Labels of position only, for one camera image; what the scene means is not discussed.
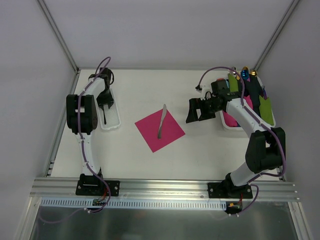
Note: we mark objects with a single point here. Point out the magenta paper napkin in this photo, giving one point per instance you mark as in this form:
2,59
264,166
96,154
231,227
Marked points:
149,127

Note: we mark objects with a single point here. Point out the white perforated cutlery basket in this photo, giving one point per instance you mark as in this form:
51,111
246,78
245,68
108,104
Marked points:
112,115

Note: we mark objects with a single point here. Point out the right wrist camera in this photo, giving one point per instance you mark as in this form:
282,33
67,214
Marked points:
205,92

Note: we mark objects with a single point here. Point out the green napkin roll right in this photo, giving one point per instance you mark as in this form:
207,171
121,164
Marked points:
265,110

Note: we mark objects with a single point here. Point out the black napkin roll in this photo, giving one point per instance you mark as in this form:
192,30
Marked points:
253,90

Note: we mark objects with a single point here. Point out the magenta napkin roll left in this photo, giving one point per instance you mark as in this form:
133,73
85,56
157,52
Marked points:
229,120

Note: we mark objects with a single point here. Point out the magenta napkin roll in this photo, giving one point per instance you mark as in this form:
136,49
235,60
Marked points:
249,101
229,120

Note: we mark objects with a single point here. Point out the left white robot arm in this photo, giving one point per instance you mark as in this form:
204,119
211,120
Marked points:
82,116

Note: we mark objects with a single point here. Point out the black spoon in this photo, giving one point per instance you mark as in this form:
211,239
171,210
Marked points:
104,116

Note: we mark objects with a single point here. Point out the gold spoon in roll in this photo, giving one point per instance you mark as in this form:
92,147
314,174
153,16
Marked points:
253,72

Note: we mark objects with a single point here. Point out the white slotted cable duct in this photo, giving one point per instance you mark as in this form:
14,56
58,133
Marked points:
154,204

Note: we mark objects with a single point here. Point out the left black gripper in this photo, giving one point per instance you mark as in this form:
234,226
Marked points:
104,101

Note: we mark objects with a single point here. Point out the left black mount plate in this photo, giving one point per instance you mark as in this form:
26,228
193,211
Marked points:
90,185

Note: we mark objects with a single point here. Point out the blue spoon in roll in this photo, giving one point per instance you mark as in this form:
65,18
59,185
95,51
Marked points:
245,73

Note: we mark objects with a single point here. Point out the right black mount plate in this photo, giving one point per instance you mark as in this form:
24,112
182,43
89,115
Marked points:
226,190

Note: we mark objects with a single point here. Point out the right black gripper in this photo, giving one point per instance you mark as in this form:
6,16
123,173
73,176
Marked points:
203,108

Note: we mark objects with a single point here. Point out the magenta napkin roll middle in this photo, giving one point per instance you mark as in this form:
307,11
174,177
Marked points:
249,101

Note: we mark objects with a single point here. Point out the black mount plate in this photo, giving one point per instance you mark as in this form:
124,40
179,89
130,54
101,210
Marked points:
226,190
90,185

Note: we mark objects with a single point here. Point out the white tray of rolls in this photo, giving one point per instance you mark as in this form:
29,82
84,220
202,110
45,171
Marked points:
240,128

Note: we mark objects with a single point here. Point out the silver spoon in roll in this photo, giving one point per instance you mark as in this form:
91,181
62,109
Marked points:
233,71

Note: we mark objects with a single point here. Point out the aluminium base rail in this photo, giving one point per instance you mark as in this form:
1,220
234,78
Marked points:
152,189

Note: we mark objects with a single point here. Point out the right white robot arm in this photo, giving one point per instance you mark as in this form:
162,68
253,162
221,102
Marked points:
266,147

